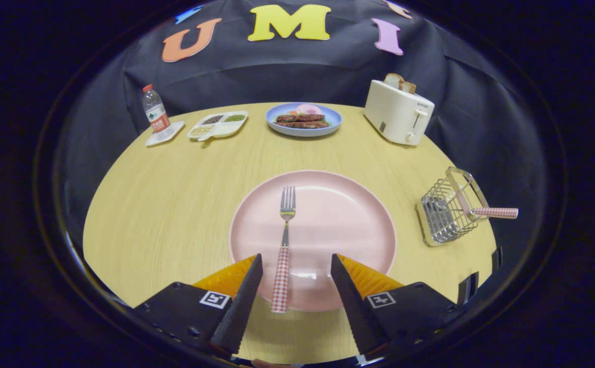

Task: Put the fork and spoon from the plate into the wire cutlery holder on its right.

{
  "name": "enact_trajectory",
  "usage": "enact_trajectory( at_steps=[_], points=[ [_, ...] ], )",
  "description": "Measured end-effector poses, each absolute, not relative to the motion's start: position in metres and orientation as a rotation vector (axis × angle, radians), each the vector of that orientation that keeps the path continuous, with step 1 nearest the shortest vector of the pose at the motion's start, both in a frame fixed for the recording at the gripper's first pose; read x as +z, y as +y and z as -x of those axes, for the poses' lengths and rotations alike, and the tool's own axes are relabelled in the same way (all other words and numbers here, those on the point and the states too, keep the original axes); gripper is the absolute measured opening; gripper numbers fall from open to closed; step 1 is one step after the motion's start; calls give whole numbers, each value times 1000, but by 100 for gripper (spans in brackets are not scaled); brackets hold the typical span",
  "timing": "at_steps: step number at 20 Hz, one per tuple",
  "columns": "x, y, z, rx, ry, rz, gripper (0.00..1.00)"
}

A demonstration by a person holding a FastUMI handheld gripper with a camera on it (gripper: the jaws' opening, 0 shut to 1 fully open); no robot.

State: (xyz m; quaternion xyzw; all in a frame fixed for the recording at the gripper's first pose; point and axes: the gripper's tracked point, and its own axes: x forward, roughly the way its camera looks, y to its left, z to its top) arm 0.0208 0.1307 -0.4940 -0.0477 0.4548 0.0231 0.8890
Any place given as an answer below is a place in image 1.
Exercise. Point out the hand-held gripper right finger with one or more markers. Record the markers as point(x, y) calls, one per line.
point(356, 306)

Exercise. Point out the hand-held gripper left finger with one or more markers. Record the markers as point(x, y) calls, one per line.
point(238, 306)

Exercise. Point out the pink plate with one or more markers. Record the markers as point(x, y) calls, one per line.
point(338, 225)

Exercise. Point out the white divided dish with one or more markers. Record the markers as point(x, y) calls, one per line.
point(226, 130)

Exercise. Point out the blue plate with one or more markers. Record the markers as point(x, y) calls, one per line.
point(302, 132)

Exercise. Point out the small white coaster tray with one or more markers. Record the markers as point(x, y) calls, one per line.
point(177, 128)

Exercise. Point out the brown meat strip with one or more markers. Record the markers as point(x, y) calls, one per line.
point(300, 117)
point(302, 124)

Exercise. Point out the white toaster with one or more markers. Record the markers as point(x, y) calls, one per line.
point(394, 115)

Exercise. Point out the pink ham slice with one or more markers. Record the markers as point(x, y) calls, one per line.
point(309, 109)

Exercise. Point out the clear plastic water bottle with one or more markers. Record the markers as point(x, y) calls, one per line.
point(157, 115)

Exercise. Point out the toast bread slice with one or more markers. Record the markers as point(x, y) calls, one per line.
point(409, 87)
point(393, 80)

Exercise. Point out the black backdrop cloth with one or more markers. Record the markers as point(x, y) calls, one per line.
point(287, 71)

